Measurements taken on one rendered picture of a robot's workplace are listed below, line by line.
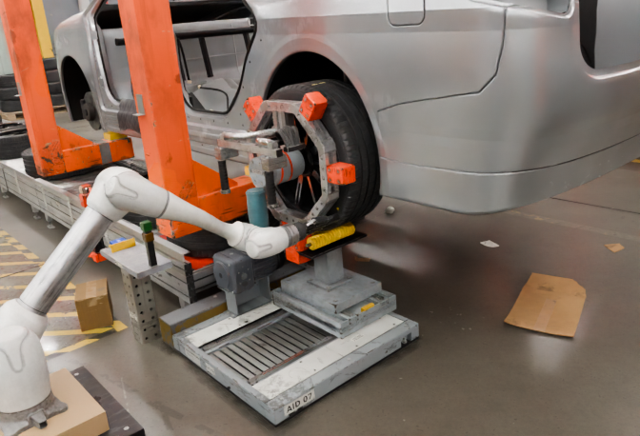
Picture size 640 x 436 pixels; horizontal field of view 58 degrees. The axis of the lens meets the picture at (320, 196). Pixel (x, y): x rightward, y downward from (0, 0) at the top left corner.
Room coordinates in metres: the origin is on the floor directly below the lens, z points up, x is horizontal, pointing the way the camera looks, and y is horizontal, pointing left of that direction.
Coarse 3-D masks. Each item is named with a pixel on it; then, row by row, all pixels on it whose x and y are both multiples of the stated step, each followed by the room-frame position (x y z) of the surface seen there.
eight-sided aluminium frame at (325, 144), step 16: (288, 112) 2.38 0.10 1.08; (256, 128) 2.56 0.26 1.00; (304, 128) 2.30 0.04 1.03; (320, 128) 2.29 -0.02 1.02; (320, 144) 2.23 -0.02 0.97; (320, 160) 2.24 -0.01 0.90; (320, 176) 2.24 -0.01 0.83; (336, 192) 2.25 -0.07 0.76; (288, 208) 2.52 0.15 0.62; (320, 208) 2.26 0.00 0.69
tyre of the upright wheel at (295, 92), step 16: (320, 80) 2.57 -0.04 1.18; (336, 80) 2.56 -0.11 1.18; (272, 96) 2.59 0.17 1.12; (288, 96) 2.50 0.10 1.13; (336, 96) 2.39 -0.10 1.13; (352, 96) 2.43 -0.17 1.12; (336, 112) 2.30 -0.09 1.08; (352, 112) 2.35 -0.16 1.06; (336, 128) 2.28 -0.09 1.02; (352, 128) 2.30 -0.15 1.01; (368, 128) 2.35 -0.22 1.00; (336, 144) 2.28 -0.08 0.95; (352, 144) 2.26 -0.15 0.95; (368, 144) 2.30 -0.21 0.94; (352, 160) 2.23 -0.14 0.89; (368, 160) 2.29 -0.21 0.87; (368, 176) 2.29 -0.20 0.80; (352, 192) 2.24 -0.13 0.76; (368, 192) 2.31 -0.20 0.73; (336, 208) 2.31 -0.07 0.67; (352, 208) 2.29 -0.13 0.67; (368, 208) 2.39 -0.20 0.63; (336, 224) 2.33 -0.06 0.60
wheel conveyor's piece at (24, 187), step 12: (12, 168) 5.01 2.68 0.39; (12, 180) 5.08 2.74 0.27; (24, 180) 4.76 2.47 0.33; (48, 180) 5.01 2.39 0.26; (60, 180) 4.93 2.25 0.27; (72, 180) 4.91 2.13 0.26; (84, 180) 4.88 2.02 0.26; (12, 192) 5.17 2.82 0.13; (24, 192) 4.84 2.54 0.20; (36, 204) 4.59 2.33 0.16; (36, 216) 4.73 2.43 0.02
